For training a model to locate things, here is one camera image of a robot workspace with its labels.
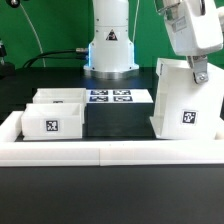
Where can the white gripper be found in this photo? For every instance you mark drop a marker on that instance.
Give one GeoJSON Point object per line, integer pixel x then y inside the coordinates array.
{"type": "Point", "coordinates": [194, 29]}

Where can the white drawer cabinet box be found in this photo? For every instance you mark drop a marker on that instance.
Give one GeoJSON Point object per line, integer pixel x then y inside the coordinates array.
{"type": "Point", "coordinates": [183, 108]}

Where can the white front drawer tray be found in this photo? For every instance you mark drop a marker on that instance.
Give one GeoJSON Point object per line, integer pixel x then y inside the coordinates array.
{"type": "Point", "coordinates": [53, 121]}

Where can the white drawer tray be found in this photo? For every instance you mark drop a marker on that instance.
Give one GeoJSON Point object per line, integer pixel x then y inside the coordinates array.
{"type": "Point", "coordinates": [53, 121]}
{"type": "Point", "coordinates": [60, 95]}

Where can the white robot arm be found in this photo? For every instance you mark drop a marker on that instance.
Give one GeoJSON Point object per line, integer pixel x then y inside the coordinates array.
{"type": "Point", "coordinates": [111, 52]}

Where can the white rear drawer tray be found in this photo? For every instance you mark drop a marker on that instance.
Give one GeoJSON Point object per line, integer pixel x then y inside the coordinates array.
{"type": "Point", "coordinates": [60, 95]}

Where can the white marker tag sheet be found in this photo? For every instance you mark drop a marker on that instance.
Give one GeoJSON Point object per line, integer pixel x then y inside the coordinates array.
{"type": "Point", "coordinates": [118, 96]}

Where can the black camera stand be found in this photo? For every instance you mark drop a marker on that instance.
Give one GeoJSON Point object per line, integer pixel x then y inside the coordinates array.
{"type": "Point", "coordinates": [6, 68]}

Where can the white foam border frame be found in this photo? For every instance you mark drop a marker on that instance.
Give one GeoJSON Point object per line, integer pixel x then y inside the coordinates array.
{"type": "Point", "coordinates": [104, 153]}

